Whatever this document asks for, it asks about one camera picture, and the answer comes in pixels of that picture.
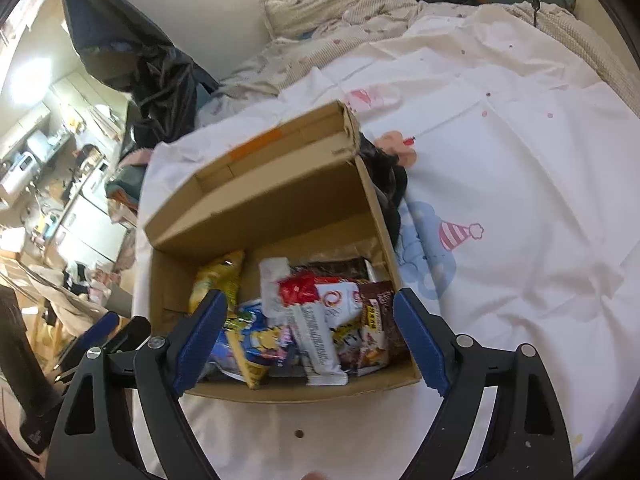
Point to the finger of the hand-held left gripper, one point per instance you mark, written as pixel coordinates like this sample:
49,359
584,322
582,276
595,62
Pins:
97,332
130,335

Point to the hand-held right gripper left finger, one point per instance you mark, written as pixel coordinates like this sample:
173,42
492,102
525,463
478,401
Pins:
200,342

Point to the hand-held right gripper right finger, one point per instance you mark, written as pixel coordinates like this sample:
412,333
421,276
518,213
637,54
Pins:
420,340

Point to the brown snack packet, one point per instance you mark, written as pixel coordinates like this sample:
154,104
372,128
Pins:
382,325

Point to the blue yellow snack packet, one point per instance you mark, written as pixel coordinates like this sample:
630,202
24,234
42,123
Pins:
255,345

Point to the yellow chip packet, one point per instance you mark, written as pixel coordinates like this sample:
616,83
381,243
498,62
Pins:
217,280

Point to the white cartoon chip packet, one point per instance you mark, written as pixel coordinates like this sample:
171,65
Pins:
350,340

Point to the white orange swirl packet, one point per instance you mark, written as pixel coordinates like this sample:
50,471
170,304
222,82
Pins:
337,302

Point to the white red snack bar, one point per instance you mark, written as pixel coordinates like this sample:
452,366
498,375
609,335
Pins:
317,345

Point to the dark seaweed packet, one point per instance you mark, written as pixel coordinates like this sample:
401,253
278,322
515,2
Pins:
340,267

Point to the brown cardboard box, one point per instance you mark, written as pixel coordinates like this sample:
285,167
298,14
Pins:
280,200

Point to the white kitchen cabinet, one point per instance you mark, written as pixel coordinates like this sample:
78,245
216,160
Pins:
90,230

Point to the black cloth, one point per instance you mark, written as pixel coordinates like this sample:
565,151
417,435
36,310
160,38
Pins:
385,185

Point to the white water heater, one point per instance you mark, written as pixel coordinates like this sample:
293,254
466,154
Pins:
20,170

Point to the black plastic bag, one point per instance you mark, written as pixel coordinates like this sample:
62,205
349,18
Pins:
145,60

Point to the crumpled floral duvet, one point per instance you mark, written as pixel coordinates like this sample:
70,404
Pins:
280,70

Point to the beige knit blanket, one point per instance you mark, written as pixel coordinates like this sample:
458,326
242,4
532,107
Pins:
585,45

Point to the beige crumpled pillow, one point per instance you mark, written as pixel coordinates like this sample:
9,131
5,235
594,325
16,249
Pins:
310,5

